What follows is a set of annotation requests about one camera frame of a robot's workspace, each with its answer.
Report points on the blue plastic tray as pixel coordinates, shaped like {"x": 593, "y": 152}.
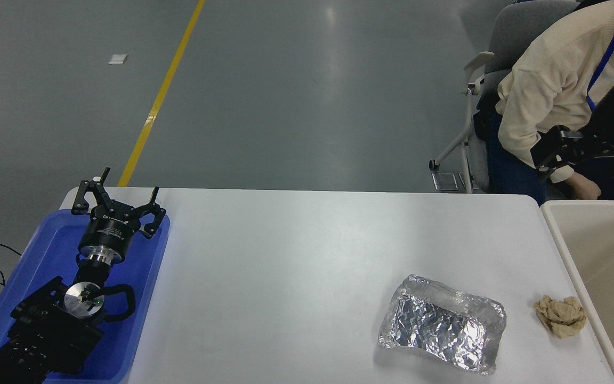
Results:
{"x": 51, "y": 250}

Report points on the crumpled tan paper ball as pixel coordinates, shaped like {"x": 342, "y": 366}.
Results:
{"x": 560, "y": 317}

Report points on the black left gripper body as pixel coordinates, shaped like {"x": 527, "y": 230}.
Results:
{"x": 110, "y": 229}

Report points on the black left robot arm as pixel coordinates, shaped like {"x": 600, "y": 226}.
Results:
{"x": 46, "y": 330}

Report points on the silver foil tray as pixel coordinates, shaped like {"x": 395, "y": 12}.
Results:
{"x": 440, "y": 325}

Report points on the person's right forearm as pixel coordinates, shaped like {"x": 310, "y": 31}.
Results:
{"x": 525, "y": 133}

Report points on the person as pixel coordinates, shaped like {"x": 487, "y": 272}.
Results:
{"x": 547, "y": 80}

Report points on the grey office chair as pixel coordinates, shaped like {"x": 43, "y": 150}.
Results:
{"x": 515, "y": 32}

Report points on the white paper scrap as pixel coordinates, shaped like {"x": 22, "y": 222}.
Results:
{"x": 118, "y": 58}

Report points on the person's right hand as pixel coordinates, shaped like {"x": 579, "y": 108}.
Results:
{"x": 585, "y": 188}

